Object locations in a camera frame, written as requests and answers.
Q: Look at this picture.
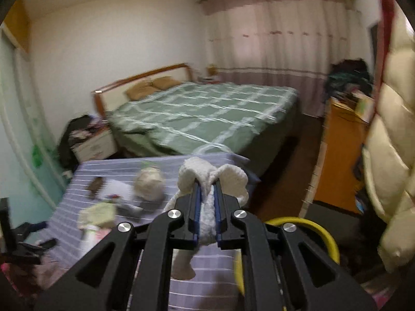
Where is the striped beige curtain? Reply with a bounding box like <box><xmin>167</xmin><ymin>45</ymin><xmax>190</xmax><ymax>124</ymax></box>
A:
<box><xmin>199</xmin><ymin>0</ymin><xmax>352</xmax><ymax>117</ymax></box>

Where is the yellow-rimmed blue trash bin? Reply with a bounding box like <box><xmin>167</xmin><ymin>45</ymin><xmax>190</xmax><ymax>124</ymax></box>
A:
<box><xmin>233</xmin><ymin>217</ymin><xmax>341</xmax><ymax>297</ymax></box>

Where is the red cloth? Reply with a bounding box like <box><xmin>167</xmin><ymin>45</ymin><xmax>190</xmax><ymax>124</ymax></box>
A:
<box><xmin>376</xmin><ymin>0</ymin><xmax>398</xmax><ymax>81</ymax></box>

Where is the white nightstand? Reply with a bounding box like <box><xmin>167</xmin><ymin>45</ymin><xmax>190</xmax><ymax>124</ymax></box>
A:
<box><xmin>71</xmin><ymin>130</ymin><xmax>119</xmax><ymax>162</ymax></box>

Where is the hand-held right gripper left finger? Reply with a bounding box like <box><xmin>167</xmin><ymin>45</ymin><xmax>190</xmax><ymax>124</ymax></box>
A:
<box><xmin>34</xmin><ymin>181</ymin><xmax>202</xmax><ymax>311</ymax></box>

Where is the brown pillow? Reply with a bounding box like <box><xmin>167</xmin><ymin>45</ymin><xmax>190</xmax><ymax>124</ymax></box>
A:
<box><xmin>125</xmin><ymin>82</ymin><xmax>156</xmax><ymax>101</ymax></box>
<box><xmin>152</xmin><ymin>76</ymin><xmax>182</xmax><ymax>89</ymax></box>

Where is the mint door wardrobe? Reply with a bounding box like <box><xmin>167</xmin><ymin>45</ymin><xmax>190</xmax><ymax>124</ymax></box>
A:
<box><xmin>0</xmin><ymin>0</ymin><xmax>75</xmax><ymax>221</ymax></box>

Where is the dark clothes heap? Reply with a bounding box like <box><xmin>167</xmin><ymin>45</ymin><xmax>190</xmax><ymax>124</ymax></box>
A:
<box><xmin>58</xmin><ymin>115</ymin><xmax>109</xmax><ymax>169</ymax></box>

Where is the grey checked tablecloth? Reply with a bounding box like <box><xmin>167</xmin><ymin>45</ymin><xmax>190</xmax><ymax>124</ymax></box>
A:
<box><xmin>42</xmin><ymin>155</ymin><xmax>260</xmax><ymax>311</ymax></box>

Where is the yellow-green packet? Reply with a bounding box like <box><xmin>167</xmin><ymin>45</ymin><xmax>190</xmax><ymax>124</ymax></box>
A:
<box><xmin>78</xmin><ymin>202</ymin><xmax>117</xmax><ymax>229</ymax></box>

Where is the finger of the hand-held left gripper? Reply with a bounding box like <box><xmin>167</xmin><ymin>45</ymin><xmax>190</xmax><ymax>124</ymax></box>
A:
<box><xmin>38</xmin><ymin>238</ymin><xmax>59</xmax><ymax>251</ymax></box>

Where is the cream puffer jacket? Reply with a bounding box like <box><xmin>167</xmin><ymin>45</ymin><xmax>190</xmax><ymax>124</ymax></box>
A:
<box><xmin>361</xmin><ymin>16</ymin><xmax>415</xmax><ymax>273</ymax></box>

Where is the pile of clothes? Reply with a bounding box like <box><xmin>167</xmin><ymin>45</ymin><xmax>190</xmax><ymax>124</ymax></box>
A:
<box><xmin>326</xmin><ymin>58</ymin><xmax>377</xmax><ymax>104</ymax></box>

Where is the green plaid duvet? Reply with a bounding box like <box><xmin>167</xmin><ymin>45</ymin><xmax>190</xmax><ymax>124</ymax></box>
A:
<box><xmin>107</xmin><ymin>81</ymin><xmax>299</xmax><ymax>156</ymax></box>

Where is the instant noodle bowl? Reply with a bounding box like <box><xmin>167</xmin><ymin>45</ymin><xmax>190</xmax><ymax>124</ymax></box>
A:
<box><xmin>134</xmin><ymin>167</ymin><xmax>166</xmax><ymax>201</ymax></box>

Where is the wooden bed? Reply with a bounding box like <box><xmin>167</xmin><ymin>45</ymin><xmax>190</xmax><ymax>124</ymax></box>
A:
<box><xmin>92</xmin><ymin>63</ymin><xmax>302</xmax><ymax>175</ymax></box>

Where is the orange wooden desk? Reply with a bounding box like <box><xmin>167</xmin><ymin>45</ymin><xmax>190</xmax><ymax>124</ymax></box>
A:
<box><xmin>313</xmin><ymin>97</ymin><xmax>373</xmax><ymax>214</ymax></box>

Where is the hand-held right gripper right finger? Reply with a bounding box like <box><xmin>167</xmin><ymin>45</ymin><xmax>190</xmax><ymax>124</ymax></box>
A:
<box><xmin>214</xmin><ymin>180</ymin><xmax>378</xmax><ymax>311</ymax></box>

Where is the white foam net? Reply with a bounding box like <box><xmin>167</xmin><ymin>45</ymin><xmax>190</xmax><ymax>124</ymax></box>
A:
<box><xmin>164</xmin><ymin>157</ymin><xmax>250</xmax><ymax>281</ymax></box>

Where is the white plastic bottle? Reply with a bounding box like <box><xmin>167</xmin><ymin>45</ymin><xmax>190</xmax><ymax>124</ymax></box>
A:
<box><xmin>79</xmin><ymin>223</ymin><xmax>112</xmax><ymax>256</ymax></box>

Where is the pink floral cloth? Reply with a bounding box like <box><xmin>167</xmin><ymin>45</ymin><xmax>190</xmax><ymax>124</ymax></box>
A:
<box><xmin>0</xmin><ymin>253</ymin><xmax>72</xmax><ymax>299</ymax></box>

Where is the white paper wrapper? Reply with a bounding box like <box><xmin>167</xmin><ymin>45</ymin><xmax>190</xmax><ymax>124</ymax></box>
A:
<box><xmin>97</xmin><ymin>180</ymin><xmax>143</xmax><ymax>214</ymax></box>

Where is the brown packet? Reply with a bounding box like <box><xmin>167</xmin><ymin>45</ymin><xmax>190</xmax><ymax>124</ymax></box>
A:
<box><xmin>87</xmin><ymin>176</ymin><xmax>106</xmax><ymax>198</ymax></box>

